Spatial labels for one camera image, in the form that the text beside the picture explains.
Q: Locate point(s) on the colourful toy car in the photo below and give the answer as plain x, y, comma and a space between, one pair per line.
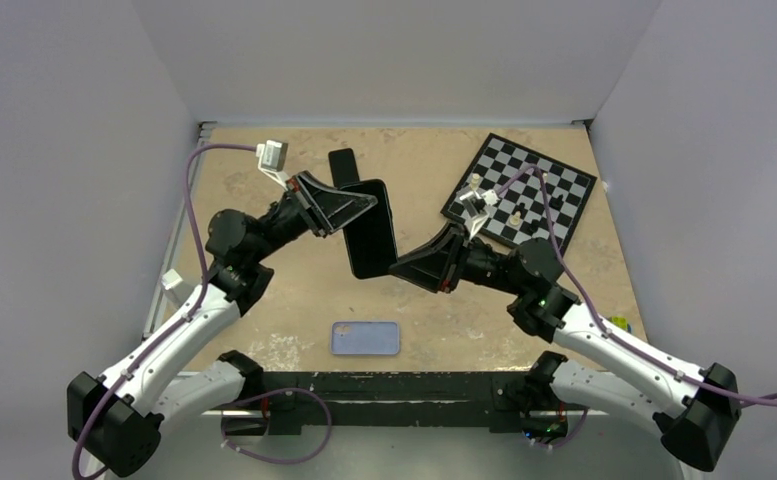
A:
621, 323

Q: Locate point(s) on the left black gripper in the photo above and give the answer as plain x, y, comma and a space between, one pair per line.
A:
326, 208

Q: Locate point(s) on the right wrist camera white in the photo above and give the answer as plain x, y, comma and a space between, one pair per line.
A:
479, 206

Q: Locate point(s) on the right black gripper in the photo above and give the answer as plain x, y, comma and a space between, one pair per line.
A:
437, 266

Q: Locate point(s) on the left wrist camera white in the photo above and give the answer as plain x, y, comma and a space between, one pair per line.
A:
271, 157

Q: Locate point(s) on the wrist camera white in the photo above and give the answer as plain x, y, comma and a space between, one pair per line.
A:
271, 157
479, 206

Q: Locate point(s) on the black white chessboard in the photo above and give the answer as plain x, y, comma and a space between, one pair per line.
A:
497, 160

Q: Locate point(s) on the bare black phone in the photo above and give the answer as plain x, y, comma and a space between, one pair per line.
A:
343, 167

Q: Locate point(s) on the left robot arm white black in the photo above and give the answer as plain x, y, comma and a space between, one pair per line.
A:
120, 416

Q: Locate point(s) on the small white box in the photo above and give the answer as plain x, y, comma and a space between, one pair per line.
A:
170, 280

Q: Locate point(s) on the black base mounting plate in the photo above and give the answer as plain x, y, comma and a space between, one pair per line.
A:
388, 401

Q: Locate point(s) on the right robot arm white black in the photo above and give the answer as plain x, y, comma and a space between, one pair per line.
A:
691, 409

